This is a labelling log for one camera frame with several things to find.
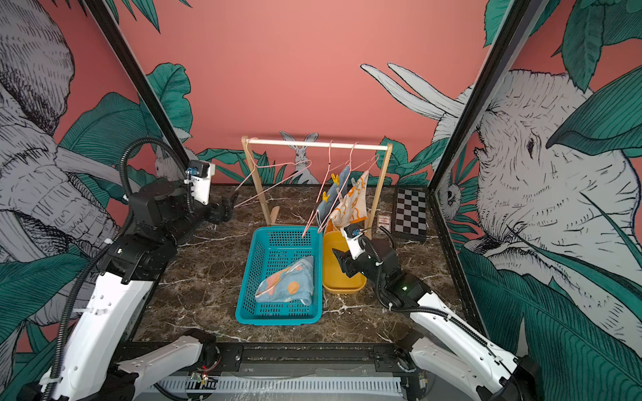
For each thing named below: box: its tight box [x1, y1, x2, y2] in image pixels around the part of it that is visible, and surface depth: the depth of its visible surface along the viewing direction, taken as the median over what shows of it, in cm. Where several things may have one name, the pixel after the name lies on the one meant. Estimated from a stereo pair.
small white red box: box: [377, 214, 392, 234], surface depth 109 cm
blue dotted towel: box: [254, 255, 315, 306], surface depth 87 cm
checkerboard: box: [392, 187, 428, 239], surface depth 110 cm
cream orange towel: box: [329, 170, 370, 228], surface depth 92 cm
